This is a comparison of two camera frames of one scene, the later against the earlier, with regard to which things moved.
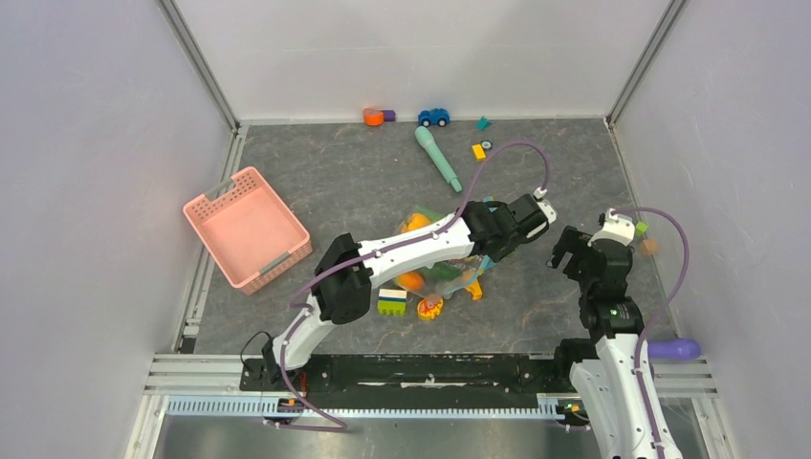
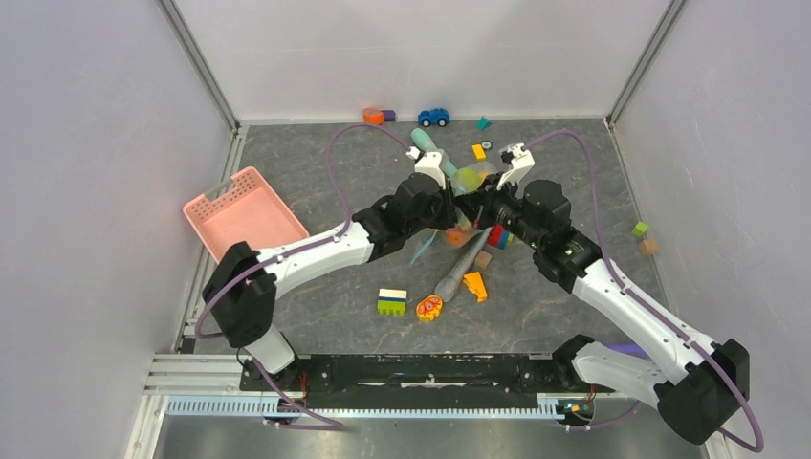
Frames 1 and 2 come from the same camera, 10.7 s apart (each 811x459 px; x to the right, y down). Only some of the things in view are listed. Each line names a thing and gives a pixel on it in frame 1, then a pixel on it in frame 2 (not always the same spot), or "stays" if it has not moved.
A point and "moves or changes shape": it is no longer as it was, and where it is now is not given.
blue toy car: x=433 y=117 stays
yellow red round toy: x=429 y=308 stays
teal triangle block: x=483 y=123 stays
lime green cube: x=640 y=229 stays
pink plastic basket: x=250 y=231 stays
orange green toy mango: x=411 y=280 moves or changes shape
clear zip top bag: x=440 y=278 moves or changes shape
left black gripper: x=517 y=241 to x=449 y=210
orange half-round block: x=373 y=118 stays
